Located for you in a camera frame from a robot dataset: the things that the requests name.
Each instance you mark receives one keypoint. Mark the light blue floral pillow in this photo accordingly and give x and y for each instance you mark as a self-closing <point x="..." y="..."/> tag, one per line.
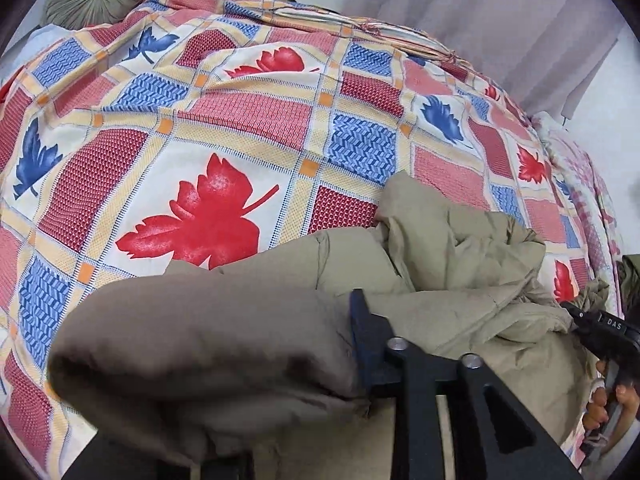
<point x="30" y="55"/>

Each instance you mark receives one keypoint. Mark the person's right hand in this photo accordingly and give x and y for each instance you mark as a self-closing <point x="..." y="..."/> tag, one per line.
<point x="595" y="410"/>

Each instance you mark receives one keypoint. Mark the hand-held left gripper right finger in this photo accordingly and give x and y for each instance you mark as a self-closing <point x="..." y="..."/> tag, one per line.
<point x="362" y="355"/>

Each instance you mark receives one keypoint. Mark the khaki puffer jacket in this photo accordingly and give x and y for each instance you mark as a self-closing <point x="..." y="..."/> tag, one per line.
<point x="200" y="350"/>

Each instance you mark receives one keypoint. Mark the pink floral blanket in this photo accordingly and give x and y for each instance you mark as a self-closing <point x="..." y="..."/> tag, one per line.
<point x="585" y="175"/>

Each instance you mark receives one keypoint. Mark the olive green cloth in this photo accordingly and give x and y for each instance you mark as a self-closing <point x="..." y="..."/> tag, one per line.
<point x="631" y="280"/>

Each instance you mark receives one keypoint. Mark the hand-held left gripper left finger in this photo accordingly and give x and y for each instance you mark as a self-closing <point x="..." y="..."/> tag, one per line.
<point x="150" y="465"/>

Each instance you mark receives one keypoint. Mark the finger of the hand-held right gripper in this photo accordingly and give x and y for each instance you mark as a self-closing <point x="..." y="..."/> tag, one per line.
<point x="571" y="316"/>

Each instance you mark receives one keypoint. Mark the leaf print checkered quilt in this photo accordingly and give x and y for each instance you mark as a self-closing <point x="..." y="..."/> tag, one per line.
<point x="200" y="135"/>

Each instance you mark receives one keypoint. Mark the grey curtain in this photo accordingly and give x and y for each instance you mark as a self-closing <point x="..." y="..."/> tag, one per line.
<point x="475" y="20"/>

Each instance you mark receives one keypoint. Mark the striped cloth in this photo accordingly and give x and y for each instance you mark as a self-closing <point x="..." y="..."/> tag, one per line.
<point x="370" y="35"/>

